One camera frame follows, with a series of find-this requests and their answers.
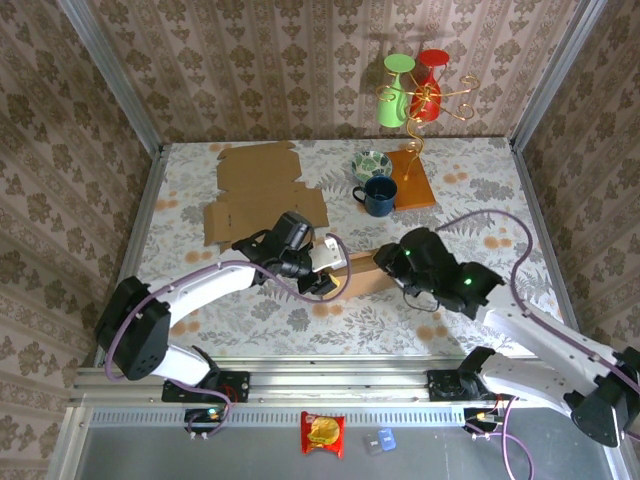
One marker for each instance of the small right circuit board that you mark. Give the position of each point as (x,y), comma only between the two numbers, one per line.
(482,416)

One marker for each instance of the red snack packet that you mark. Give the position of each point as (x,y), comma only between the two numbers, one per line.
(322,434)

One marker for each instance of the aluminium side rail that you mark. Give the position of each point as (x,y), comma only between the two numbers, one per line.
(142,225)
(537,210)

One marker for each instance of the small grey packet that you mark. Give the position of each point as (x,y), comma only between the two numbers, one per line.
(372,445)

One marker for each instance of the red plastic wine glass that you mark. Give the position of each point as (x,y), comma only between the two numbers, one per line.
(431,57)

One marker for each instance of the green leaf pattern bowl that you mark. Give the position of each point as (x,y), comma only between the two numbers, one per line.
(371,162)

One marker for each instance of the brown cardboard mailer box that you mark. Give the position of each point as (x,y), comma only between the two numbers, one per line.
(362,275)
(265,190)

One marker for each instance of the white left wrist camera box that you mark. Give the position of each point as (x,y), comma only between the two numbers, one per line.
(327,255)

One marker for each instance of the grey metal plate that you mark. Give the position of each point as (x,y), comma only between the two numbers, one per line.
(200,460)

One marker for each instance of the small left circuit board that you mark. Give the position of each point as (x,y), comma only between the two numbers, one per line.
(205,415)

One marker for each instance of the green plastic wine glass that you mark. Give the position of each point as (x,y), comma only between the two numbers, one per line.
(392,107)

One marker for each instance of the aluminium corner post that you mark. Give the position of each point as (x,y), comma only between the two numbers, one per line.
(555,70)
(115,75)

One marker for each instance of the small circuit board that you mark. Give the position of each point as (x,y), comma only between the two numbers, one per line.
(205,415)
(482,416)

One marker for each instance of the orange wooden board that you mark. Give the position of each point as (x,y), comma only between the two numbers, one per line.
(415,192)

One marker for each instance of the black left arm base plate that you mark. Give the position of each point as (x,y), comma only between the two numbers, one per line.
(240,385)

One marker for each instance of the aluminium mounting rail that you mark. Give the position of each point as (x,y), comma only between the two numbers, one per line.
(340,380)

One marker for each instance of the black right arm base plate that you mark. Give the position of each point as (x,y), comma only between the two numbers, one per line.
(434,380)

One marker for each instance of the floral tablecloth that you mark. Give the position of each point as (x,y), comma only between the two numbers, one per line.
(250,340)

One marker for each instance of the small blue packet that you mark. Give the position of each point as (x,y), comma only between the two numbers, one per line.
(387,439)

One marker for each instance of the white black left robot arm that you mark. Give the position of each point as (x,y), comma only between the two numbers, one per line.
(135,330)

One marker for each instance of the dark blue enamel mug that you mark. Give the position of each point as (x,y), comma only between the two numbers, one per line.
(378,197)

